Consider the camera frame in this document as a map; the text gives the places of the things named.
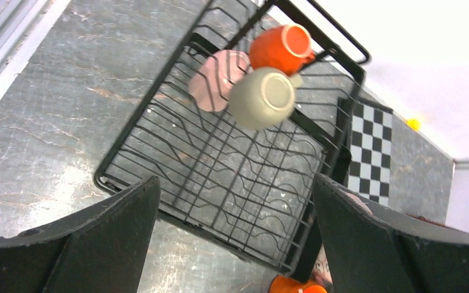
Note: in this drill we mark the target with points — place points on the black dish rack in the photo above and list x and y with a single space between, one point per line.
326 190

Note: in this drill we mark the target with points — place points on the orange mug in basket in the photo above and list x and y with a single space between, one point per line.
286 48

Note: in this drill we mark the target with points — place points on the orange cup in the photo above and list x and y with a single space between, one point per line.
282 284

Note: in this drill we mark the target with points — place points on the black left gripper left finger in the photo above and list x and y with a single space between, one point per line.
101 248

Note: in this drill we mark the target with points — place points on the small yellow block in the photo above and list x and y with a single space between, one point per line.
413 123

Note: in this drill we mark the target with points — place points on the pale pink mug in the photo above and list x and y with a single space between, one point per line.
211 85

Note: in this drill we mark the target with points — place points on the black white chessboard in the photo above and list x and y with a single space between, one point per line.
370 146

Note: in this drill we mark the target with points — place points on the pink floral mug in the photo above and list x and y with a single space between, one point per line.
321 272

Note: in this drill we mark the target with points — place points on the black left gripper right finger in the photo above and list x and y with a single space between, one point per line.
382 250

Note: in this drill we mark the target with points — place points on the beige mug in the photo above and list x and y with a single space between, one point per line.
263 98

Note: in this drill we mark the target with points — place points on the black wire basket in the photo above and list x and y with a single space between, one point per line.
249 192

